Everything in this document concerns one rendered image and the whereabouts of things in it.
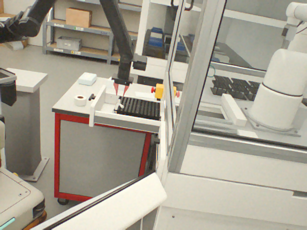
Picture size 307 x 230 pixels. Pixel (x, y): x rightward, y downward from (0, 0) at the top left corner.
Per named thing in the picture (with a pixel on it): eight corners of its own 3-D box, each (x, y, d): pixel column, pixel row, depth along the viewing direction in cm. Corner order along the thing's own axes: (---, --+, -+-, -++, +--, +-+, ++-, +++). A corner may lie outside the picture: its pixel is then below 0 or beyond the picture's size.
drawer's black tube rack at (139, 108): (112, 121, 127) (113, 109, 125) (117, 106, 143) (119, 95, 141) (157, 129, 129) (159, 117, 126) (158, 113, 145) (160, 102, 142)
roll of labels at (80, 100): (71, 103, 154) (71, 97, 152) (79, 99, 160) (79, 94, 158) (80, 107, 152) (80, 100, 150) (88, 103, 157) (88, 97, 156)
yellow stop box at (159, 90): (153, 97, 163) (155, 86, 160) (153, 93, 169) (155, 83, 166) (161, 99, 163) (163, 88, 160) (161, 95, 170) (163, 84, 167)
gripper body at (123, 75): (113, 76, 131) (115, 62, 128) (133, 80, 132) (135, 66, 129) (111, 81, 126) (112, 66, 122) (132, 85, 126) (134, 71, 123)
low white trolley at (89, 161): (51, 208, 177) (52, 107, 145) (77, 155, 234) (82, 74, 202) (136, 220, 181) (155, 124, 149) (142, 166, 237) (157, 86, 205)
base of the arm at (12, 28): (18, 22, 117) (-8, 22, 107) (28, 13, 112) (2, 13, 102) (27, 40, 118) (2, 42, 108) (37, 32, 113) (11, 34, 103)
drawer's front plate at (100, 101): (88, 127, 122) (90, 105, 118) (101, 102, 149) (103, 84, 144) (92, 127, 122) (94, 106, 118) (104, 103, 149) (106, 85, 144)
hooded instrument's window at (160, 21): (133, 60, 207) (142, -1, 187) (146, 28, 368) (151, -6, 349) (273, 86, 213) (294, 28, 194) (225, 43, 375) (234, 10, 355)
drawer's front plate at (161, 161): (155, 182, 96) (160, 157, 91) (156, 141, 122) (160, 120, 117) (159, 183, 96) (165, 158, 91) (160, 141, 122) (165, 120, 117)
